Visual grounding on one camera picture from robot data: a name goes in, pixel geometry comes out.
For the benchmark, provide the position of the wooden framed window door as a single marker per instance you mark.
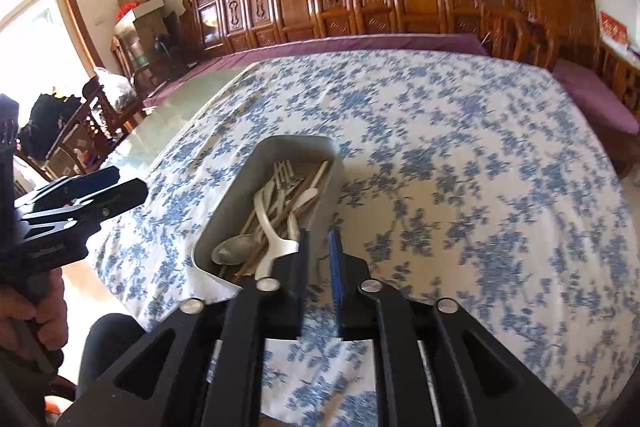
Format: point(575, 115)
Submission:
point(46, 48)

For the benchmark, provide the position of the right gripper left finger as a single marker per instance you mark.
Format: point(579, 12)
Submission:
point(201, 368)

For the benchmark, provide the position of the blue floral tablecloth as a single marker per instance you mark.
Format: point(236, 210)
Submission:
point(465, 177)

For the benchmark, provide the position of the purple sofa cushion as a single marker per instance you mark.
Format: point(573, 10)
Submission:
point(454, 43)

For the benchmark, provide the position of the dark brown wooden chopstick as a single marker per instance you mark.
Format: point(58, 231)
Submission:
point(300, 185)

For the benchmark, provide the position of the stacked cardboard boxes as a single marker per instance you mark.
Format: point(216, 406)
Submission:
point(142, 31)

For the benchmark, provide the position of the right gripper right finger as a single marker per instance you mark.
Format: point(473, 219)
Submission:
point(435, 365)

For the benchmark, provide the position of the carved wooden armchair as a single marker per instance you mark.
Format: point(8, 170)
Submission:
point(570, 29)

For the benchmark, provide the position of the white ceramic soup spoon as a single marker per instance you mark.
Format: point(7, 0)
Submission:
point(277, 247)

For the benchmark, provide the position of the wooden dining chair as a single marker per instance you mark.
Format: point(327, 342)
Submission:
point(93, 132)

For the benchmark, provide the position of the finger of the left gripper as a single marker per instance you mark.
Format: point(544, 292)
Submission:
point(84, 217)
point(64, 191)

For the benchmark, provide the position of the grey metal tray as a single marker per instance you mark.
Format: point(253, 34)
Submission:
point(305, 152)

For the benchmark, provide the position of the purple armchair cushion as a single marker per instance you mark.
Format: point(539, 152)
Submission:
point(598, 103)

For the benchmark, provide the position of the red paper box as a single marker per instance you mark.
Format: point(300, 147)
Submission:
point(613, 30)

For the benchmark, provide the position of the person's left hand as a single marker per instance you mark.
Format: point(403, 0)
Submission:
point(50, 315)

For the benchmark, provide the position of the white plastic fork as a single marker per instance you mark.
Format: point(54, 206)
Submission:
point(270, 196)

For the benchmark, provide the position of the stainless steel smiley spoon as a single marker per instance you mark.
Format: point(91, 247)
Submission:
point(238, 248)

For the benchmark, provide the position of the stainless steel fork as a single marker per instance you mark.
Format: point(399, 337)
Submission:
point(285, 179)

